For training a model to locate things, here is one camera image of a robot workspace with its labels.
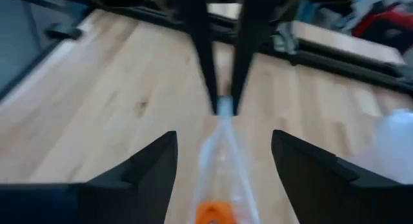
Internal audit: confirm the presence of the orange elastic bandage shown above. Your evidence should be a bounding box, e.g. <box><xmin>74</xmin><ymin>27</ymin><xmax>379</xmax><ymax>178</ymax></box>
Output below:
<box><xmin>195</xmin><ymin>200</ymin><xmax>238</xmax><ymax>224</ymax></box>

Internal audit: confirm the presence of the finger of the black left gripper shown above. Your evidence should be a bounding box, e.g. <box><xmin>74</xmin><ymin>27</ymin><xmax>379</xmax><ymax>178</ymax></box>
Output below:
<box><xmin>176</xmin><ymin>0</ymin><xmax>219</xmax><ymax>116</ymax></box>
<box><xmin>232</xmin><ymin>0</ymin><xmax>291</xmax><ymax>117</ymax></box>

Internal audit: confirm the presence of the clear zip bag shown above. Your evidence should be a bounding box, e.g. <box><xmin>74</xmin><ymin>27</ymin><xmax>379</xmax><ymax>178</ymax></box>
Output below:
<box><xmin>192</xmin><ymin>96</ymin><xmax>263</xmax><ymax>224</ymax></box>

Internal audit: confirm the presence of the clear plastic storage bin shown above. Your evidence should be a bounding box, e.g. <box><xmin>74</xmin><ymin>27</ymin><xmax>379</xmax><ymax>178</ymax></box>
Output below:
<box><xmin>348</xmin><ymin>108</ymin><xmax>413</xmax><ymax>186</ymax></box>

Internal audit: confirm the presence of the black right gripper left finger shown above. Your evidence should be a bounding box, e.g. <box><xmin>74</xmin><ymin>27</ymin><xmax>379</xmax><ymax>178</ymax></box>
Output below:
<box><xmin>77</xmin><ymin>130</ymin><xmax>179</xmax><ymax>224</ymax></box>

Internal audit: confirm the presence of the red black equipment case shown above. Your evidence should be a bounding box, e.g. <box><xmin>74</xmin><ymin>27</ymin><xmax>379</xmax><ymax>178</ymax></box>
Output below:
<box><xmin>351</xmin><ymin>7</ymin><xmax>413</xmax><ymax>54</ymax></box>

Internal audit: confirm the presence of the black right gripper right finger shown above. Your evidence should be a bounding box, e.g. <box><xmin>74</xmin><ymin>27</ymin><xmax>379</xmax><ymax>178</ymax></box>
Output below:
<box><xmin>271</xmin><ymin>129</ymin><xmax>413</xmax><ymax>224</ymax></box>

